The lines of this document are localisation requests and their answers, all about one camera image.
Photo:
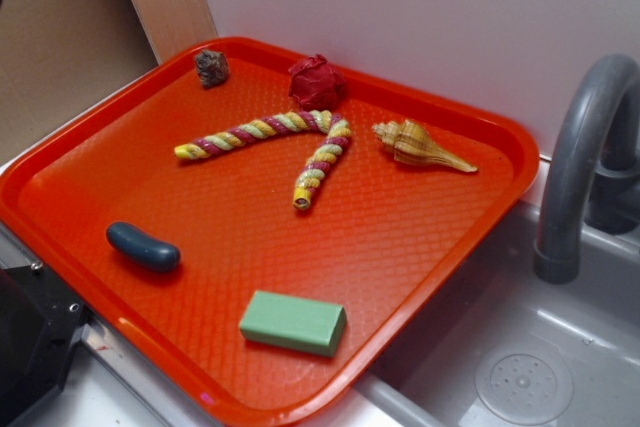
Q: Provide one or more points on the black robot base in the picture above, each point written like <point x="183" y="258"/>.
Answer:
<point x="41" y="323"/>

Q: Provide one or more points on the green rectangular block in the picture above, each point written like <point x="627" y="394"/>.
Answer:
<point x="294" y="323"/>

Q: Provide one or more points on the orange plastic tray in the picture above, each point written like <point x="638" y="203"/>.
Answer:
<point x="380" y="238"/>

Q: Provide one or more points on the tan striped conch shell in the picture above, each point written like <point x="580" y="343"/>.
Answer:
<point x="411" y="144"/>

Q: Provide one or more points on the red crumpled paper ball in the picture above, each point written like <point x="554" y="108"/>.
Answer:
<point x="315" y="83"/>

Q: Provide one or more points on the grey rough rock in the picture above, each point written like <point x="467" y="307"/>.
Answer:
<point x="212" y="68"/>

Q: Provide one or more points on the dark blue oblong pill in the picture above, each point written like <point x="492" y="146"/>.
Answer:
<point x="145" y="250"/>

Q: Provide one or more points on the grey plastic sink basin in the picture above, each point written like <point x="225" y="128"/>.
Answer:
<point x="497" y="346"/>

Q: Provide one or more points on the grey toy faucet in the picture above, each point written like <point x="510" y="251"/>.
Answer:
<point x="593" y="178"/>

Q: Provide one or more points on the twisted multicolour rope toy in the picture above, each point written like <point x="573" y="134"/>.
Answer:
<point x="335" y="129"/>

